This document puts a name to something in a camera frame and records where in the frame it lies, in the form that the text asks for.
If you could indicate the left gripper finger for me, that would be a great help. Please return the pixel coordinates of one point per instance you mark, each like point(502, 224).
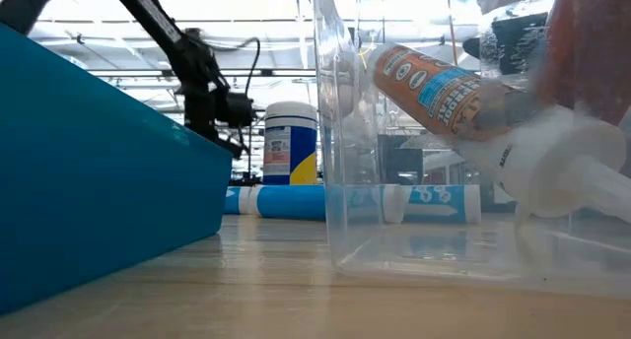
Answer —
point(229, 147)

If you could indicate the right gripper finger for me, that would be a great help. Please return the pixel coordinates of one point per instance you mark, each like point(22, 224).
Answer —
point(512, 43)

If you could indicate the blue silicone sealant tube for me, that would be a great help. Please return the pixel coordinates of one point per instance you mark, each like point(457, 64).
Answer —
point(231, 201)
point(286, 201)
point(443, 201)

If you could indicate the white blue wipes canister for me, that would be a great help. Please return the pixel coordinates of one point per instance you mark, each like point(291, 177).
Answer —
point(288, 147)

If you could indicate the orange sealant tube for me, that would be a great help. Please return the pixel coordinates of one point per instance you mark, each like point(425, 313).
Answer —
point(591, 58)
point(429, 92)

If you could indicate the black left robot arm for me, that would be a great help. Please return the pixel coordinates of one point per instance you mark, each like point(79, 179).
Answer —
point(153, 14)

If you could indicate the teal plastic bin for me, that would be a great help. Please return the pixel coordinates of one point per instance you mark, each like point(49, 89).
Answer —
point(98, 181)

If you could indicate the clear plastic bin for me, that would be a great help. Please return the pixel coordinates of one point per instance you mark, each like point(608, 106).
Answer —
point(355, 240)

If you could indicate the black perforated computer case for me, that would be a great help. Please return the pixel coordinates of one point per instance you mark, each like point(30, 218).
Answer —
point(404, 166)

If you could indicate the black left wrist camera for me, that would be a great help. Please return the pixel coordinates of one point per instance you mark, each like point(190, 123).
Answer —
point(239, 110)

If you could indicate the black aluminium table frame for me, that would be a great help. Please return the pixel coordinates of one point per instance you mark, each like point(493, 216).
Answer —
point(276, 73)

